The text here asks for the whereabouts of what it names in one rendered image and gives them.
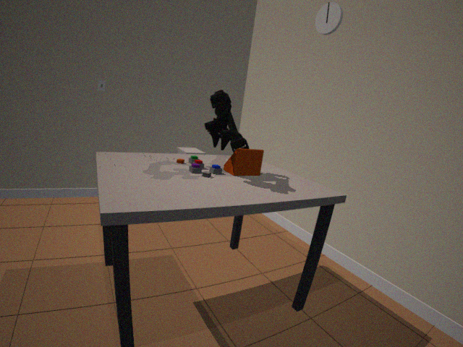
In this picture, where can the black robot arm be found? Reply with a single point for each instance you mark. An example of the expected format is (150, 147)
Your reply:
(222, 104)

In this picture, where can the blue button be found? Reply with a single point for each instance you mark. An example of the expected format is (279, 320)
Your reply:
(215, 169)

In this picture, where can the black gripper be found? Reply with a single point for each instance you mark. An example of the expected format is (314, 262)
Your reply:
(225, 134)

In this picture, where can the red button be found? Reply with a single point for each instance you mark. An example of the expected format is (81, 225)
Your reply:
(200, 163)

